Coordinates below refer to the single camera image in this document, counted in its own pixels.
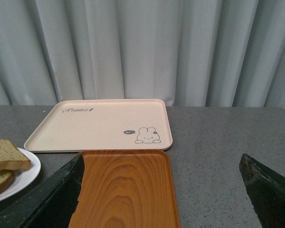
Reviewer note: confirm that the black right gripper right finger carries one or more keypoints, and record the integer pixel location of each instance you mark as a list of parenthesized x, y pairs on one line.
[(266, 190)]

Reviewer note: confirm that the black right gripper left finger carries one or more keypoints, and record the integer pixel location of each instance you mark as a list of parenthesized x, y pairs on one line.
[(51, 204)]

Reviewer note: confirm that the bread slice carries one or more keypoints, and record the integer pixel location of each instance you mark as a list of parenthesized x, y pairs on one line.
[(12, 158), (7, 177)]

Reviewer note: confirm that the white round plate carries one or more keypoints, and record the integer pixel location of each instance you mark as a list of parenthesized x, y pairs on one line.
[(23, 178)]

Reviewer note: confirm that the brown wooden tray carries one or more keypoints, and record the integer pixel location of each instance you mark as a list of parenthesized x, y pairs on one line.
[(126, 189)]

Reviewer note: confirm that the beige rabbit tray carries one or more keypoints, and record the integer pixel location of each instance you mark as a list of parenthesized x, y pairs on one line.
[(110, 124)]

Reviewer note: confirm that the grey curtain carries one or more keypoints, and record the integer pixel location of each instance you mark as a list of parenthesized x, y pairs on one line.
[(185, 52)]

